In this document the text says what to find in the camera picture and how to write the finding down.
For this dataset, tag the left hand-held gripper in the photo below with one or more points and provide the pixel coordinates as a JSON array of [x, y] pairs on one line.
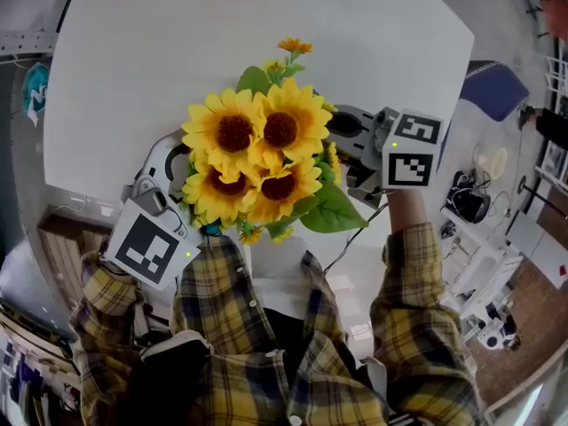
[[144, 244]]

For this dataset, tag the blue padded chair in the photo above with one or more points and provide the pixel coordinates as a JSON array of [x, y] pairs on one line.
[[492, 89]]

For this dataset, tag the wooden slatted crate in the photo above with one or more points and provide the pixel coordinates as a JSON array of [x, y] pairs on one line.
[[66, 251]]

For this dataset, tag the white plastic basin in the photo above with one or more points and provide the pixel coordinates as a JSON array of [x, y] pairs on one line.
[[492, 160]]

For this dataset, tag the person's right forearm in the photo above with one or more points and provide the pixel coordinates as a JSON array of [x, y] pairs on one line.
[[412, 255]]

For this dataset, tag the person's left forearm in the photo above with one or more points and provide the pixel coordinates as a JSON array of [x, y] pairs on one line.
[[108, 286]]

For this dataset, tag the flower pot with yellow sunflowers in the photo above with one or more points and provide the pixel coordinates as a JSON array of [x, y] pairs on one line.
[[235, 131]]

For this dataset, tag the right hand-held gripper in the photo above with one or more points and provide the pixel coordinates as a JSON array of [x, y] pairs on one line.
[[410, 169]]

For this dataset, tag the red chair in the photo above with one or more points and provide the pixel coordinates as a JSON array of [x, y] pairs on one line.
[[557, 11]]

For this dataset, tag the teal sticker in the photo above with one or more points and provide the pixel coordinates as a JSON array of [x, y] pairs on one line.
[[35, 91]]

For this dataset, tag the person's torso in plaid shirt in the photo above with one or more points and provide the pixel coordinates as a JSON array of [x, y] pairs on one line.
[[231, 309]]

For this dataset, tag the black headset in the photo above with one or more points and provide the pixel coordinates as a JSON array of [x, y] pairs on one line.
[[470, 200]]

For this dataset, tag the white shelf unit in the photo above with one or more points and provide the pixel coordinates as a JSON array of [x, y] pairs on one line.
[[481, 269]]

